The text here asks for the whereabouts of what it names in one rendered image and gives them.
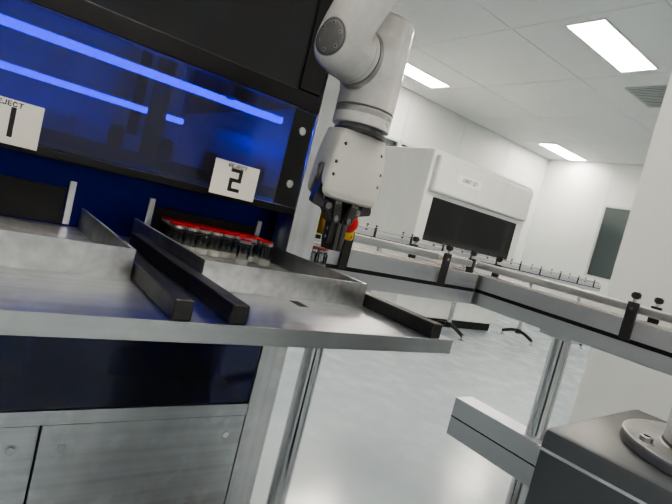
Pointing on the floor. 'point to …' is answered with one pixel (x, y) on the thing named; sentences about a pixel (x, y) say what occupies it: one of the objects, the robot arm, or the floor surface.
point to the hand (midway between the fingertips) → (333, 236)
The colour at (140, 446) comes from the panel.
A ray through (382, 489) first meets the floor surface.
